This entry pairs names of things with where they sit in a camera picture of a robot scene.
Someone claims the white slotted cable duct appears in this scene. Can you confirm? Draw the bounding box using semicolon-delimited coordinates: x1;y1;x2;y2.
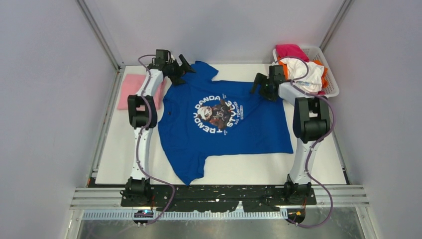
82;209;288;221

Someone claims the white t shirt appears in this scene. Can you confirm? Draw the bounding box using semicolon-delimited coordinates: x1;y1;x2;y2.
280;57;325;95

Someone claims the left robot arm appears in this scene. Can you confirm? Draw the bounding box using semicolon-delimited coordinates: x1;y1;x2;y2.
120;49;195;207

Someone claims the orange t shirt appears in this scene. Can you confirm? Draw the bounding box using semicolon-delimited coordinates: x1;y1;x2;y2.
277;56;329;88

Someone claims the magenta t shirt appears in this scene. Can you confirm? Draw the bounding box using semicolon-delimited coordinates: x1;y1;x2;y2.
275;43;327;96

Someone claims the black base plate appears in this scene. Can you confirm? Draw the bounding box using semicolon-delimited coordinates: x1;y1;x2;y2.
120;185;317;213

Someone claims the folded pink t shirt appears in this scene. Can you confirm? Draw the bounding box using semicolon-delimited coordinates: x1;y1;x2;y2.
117;74;166;110

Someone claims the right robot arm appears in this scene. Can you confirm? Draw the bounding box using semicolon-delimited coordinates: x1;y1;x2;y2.
250;65;331;205

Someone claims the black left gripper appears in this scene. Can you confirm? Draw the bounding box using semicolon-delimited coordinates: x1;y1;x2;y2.
167;55;197;86

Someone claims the white plastic basket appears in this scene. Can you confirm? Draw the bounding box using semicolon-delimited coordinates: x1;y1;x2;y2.
272;45;339;98

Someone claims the blue printed t shirt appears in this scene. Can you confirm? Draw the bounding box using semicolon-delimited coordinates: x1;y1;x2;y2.
158;61;294;185

